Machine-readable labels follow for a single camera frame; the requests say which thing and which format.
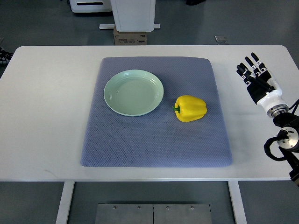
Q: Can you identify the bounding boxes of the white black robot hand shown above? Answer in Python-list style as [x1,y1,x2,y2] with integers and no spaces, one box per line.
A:
[236,52,289,118]

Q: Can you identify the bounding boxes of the yellow bell pepper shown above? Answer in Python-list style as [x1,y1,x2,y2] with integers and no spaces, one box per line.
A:
[172,95,207,122]

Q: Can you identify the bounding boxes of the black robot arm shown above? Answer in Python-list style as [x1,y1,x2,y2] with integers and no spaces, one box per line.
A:
[264,101,299,185]

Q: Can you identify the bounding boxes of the light green plate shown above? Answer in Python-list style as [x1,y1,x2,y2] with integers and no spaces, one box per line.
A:
[103,70,164,117]

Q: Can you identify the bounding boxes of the grey floor outlet cover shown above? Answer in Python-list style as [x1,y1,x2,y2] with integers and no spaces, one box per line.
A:
[214,35,228,43]

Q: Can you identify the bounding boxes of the white table leg right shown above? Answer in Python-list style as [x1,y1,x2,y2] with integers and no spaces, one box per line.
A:
[228,181,247,224]

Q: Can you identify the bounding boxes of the white table leg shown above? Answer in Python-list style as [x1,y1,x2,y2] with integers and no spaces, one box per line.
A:
[228,181,247,224]
[56,181,75,224]

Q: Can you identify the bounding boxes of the blue textured mat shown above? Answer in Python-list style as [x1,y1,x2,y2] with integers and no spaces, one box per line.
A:
[81,56,232,168]

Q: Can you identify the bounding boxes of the cardboard box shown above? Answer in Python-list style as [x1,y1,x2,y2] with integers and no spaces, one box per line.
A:
[113,27,147,46]

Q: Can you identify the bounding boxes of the white cabinet with slot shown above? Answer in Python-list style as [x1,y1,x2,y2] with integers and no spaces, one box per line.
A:
[69,0,112,13]

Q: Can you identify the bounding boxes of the white table leg left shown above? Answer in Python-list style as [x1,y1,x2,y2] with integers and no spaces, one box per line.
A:
[56,181,75,224]

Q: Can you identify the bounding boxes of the white pedestal column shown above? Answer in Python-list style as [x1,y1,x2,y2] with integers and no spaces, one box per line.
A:
[99,0,160,33]

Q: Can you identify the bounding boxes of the grey metal base plate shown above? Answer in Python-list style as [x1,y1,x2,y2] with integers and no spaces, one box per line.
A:
[95,204,212,224]

